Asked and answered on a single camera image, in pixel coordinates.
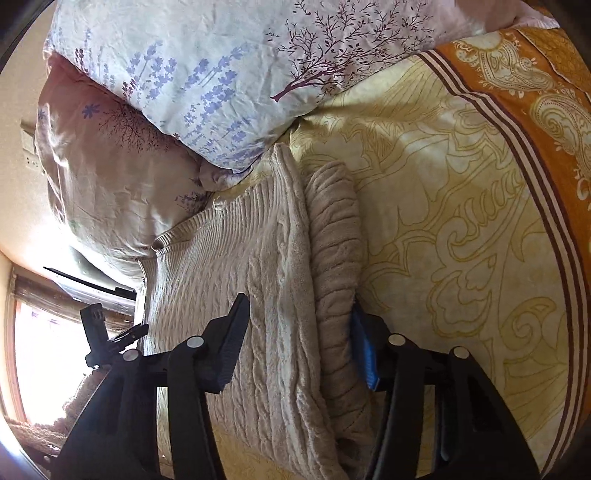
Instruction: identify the white wall socket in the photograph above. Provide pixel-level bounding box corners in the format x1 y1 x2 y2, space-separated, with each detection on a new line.
21 121 47 175

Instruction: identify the window with wooden frame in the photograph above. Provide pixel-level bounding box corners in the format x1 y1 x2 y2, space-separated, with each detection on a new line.
0 272 136 446

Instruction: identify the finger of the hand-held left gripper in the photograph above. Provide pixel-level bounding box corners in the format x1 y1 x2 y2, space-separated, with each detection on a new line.
110 322 150 352
80 303 110 367

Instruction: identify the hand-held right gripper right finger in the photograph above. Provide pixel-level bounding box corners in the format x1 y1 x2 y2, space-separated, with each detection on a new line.
352 307 542 480

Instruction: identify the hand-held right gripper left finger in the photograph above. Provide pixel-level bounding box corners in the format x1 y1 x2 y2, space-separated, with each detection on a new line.
51 293 251 480

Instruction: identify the pink floral pillow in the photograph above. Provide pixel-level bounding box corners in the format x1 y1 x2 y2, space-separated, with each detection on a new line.
34 51 259 288

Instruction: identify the brown knitted cloth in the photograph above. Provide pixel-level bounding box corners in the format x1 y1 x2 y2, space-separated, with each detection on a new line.
7 369 100 457

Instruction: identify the beige cable knit sweater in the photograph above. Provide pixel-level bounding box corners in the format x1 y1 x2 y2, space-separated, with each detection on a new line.
139 143 385 480

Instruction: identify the yellow orange patterned bed sheet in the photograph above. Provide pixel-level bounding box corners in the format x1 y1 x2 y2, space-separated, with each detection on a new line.
157 25 591 480

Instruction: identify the white floral tree print pillow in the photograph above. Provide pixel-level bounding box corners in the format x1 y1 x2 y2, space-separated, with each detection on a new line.
44 0 561 175

